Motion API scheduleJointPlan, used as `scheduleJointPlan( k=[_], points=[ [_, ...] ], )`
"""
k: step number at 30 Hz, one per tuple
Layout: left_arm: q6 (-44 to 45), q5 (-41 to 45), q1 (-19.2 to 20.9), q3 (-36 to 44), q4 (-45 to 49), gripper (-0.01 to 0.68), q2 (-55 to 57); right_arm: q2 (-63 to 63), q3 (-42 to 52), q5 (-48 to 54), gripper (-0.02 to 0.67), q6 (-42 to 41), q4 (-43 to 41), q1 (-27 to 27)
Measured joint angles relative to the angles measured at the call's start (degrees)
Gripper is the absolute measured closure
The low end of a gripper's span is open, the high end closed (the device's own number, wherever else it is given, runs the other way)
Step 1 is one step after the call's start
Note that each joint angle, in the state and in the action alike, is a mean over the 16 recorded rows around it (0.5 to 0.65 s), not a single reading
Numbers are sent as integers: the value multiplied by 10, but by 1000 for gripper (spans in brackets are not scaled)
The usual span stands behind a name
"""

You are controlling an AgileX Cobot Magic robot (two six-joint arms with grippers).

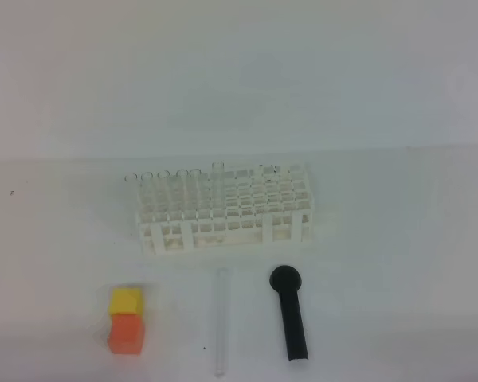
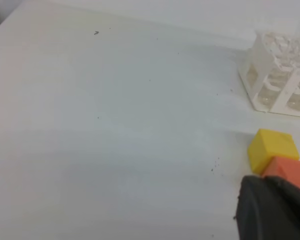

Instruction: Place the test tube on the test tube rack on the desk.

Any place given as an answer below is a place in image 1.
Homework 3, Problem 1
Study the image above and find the tall test tube in rack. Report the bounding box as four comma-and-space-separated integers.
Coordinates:
211, 161, 225, 210

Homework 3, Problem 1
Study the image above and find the black plastic scoop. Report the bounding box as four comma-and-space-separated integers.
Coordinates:
269, 265, 308, 361

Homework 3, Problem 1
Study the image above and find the white test tube rack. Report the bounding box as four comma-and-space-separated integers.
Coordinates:
136, 163, 315, 255

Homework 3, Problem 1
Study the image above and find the orange cube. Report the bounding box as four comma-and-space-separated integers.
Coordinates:
108, 314, 145, 356

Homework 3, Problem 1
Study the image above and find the yellow cube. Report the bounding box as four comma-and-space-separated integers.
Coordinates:
108, 287, 144, 316

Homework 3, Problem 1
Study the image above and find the clear glass test tube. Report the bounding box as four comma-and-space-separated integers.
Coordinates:
214, 268, 229, 377

